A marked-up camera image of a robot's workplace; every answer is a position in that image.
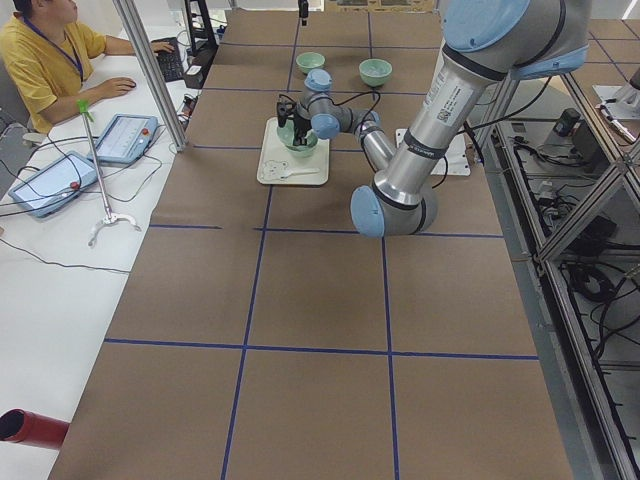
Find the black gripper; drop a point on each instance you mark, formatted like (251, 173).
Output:
(301, 122)

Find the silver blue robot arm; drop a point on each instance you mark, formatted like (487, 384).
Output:
(484, 42)

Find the cream bear tray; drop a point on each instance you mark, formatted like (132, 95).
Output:
(274, 159)

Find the white plastic spoon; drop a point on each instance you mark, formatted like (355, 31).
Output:
(297, 172)

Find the green bowl with ice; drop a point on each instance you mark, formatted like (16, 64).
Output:
(375, 72)

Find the black keyboard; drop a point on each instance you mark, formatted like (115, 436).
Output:
(170, 63)

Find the far teach pendant tablet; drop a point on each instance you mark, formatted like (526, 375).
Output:
(125, 139)

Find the teach pendant tablet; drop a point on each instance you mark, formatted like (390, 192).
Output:
(50, 189)
(125, 139)

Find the brown paper table cover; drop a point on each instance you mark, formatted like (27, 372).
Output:
(259, 336)

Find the grabber stick with green tip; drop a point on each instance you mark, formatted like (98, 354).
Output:
(111, 218)

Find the near teach pendant tablet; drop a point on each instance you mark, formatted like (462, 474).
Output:
(50, 189)

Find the person in yellow shirt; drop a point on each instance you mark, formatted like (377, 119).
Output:
(47, 53)

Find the red cylinder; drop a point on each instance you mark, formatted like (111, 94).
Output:
(32, 429)

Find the aluminium frame column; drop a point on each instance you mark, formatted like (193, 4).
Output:
(136, 32)

